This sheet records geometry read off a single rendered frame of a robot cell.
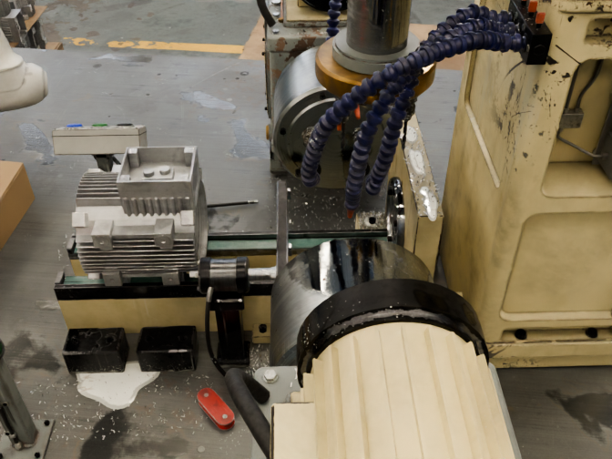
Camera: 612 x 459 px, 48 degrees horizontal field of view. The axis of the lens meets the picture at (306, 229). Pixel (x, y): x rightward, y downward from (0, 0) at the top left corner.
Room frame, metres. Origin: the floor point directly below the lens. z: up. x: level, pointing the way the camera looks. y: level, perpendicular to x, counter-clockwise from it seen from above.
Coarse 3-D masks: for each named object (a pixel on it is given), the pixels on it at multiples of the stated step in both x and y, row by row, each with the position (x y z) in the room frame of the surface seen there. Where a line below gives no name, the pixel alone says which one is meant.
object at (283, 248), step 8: (280, 184) 1.02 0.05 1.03; (280, 192) 1.00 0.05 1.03; (288, 192) 1.01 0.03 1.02; (280, 200) 0.97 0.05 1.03; (280, 208) 0.95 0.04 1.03; (280, 216) 0.93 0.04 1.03; (280, 224) 0.91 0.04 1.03; (280, 232) 0.89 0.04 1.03; (280, 240) 0.87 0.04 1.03; (288, 240) 0.89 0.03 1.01; (280, 248) 0.85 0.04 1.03; (288, 248) 0.85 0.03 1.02; (280, 256) 0.83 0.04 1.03; (288, 256) 0.83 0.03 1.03; (280, 264) 0.81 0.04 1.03
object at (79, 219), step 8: (88, 168) 0.99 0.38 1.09; (96, 168) 0.99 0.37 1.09; (200, 168) 0.99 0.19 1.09; (200, 176) 0.98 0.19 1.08; (72, 216) 0.87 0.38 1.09; (80, 216) 0.87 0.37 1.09; (184, 216) 0.87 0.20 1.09; (192, 216) 0.87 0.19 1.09; (72, 224) 0.86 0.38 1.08; (80, 224) 0.86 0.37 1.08; (184, 224) 0.86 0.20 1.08; (192, 224) 0.86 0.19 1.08; (208, 224) 0.99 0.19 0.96; (192, 272) 0.86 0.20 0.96
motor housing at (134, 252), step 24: (96, 192) 0.91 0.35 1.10; (96, 216) 0.88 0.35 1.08; (120, 216) 0.88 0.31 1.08; (168, 216) 0.88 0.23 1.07; (120, 240) 0.84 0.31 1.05; (144, 240) 0.84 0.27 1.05; (192, 240) 0.85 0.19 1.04; (96, 264) 0.84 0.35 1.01; (120, 264) 0.84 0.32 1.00; (144, 264) 0.84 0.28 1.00; (168, 264) 0.84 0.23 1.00; (192, 264) 0.84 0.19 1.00
